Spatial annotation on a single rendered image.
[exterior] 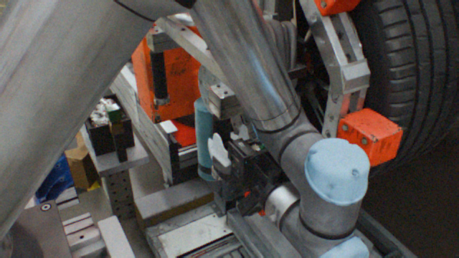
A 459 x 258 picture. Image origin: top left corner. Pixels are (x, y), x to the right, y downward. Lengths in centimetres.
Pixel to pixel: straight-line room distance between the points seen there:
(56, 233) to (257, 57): 42
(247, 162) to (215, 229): 99
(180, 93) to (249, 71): 92
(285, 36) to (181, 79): 67
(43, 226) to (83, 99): 43
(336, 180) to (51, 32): 34
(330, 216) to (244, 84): 19
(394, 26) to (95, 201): 150
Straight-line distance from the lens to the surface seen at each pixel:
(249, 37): 47
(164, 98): 108
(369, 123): 80
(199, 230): 163
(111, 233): 73
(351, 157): 50
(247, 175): 67
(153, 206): 167
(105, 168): 138
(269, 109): 53
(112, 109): 127
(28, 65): 29
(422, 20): 86
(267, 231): 143
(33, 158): 32
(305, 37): 102
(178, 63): 134
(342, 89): 77
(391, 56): 80
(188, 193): 170
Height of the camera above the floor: 131
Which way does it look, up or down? 35 degrees down
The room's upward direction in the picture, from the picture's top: straight up
